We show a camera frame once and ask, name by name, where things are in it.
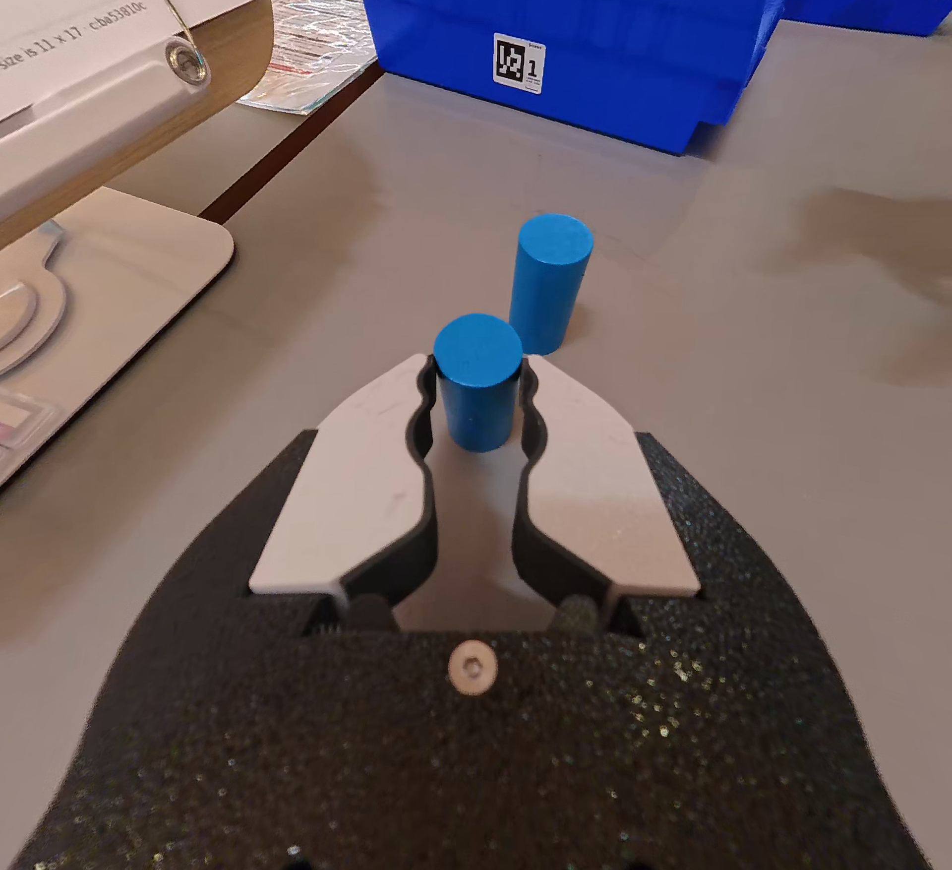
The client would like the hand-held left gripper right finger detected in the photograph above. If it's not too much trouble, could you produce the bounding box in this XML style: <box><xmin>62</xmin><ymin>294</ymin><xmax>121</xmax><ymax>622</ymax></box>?
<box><xmin>512</xmin><ymin>355</ymin><xmax>702</xmax><ymax>617</ymax></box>

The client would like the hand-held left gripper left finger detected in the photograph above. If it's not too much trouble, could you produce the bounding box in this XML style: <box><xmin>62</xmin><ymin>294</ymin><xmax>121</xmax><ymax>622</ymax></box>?
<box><xmin>247</xmin><ymin>353</ymin><xmax>440</xmax><ymax>614</ymax></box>

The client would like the blue wooden cylinder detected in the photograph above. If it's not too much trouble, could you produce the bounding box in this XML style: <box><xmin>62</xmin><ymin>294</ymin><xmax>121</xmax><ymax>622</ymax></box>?
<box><xmin>509</xmin><ymin>214</ymin><xmax>595</xmax><ymax>356</ymax></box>
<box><xmin>433</xmin><ymin>313</ymin><xmax>524</xmax><ymax>453</ymax></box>

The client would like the white stand base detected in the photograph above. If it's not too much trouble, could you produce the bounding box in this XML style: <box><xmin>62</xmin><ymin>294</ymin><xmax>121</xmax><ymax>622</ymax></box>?
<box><xmin>0</xmin><ymin>187</ymin><xmax>238</xmax><ymax>488</ymax></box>

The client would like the small clear plastic tag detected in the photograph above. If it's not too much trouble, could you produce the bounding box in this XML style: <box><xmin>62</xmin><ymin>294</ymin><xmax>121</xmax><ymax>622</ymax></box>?
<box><xmin>0</xmin><ymin>385</ymin><xmax>60</xmax><ymax>488</ymax></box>

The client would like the wooden display board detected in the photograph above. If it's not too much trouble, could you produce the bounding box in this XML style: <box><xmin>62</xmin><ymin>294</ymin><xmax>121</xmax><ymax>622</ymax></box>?
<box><xmin>0</xmin><ymin>0</ymin><xmax>278</xmax><ymax>249</ymax></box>

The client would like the document in plastic sleeve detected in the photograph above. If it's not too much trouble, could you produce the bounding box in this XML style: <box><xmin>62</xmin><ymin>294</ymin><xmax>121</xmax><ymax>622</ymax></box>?
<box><xmin>237</xmin><ymin>0</ymin><xmax>386</xmax><ymax>118</ymax></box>

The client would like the blue bin with square tag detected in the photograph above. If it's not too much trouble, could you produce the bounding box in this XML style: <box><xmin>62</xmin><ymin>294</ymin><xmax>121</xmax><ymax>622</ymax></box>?
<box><xmin>336</xmin><ymin>0</ymin><xmax>780</xmax><ymax>155</ymax></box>

